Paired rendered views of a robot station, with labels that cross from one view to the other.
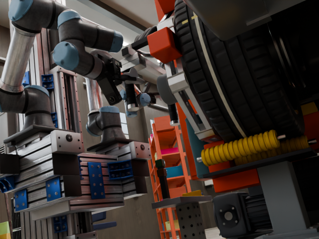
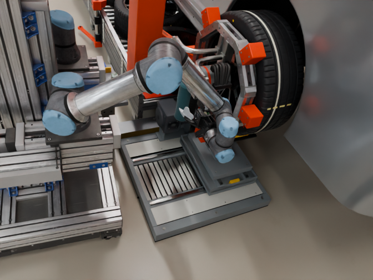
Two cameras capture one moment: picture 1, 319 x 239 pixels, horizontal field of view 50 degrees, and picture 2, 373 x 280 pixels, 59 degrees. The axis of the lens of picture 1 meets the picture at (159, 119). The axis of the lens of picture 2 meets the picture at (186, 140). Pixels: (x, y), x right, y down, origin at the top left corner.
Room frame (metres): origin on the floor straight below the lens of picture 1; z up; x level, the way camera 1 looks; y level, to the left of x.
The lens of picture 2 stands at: (0.57, 1.15, 1.85)
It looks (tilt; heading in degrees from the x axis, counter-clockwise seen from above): 45 degrees down; 300
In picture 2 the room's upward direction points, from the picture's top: 13 degrees clockwise
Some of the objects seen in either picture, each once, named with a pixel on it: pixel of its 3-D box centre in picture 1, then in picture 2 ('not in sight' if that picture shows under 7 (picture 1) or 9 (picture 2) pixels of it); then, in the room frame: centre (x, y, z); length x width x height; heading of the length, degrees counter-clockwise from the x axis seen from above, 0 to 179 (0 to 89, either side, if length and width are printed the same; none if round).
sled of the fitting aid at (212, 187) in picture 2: not in sight; (216, 158); (1.17, -0.35, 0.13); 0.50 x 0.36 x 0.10; 153
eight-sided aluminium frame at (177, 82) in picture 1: (202, 75); (219, 77); (1.25, -0.20, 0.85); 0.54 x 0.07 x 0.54; 153
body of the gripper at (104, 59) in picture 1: (106, 72); (205, 122); (1.08, 0.15, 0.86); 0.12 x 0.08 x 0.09; 153
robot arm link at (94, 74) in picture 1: (89, 67); (212, 136); (1.01, 0.19, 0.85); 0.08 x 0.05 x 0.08; 63
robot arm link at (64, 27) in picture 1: (75, 32); (226, 129); (0.95, 0.21, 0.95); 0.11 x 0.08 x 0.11; 133
